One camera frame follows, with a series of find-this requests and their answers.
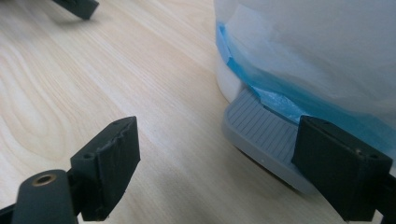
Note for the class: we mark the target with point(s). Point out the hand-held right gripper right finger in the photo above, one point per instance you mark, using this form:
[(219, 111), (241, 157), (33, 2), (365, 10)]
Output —
[(339, 168)]

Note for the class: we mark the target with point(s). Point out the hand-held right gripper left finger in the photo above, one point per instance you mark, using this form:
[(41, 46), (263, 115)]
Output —
[(109, 168)]

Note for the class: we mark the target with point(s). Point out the white plastic bin bag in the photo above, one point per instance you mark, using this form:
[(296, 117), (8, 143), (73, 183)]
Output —
[(311, 46)]

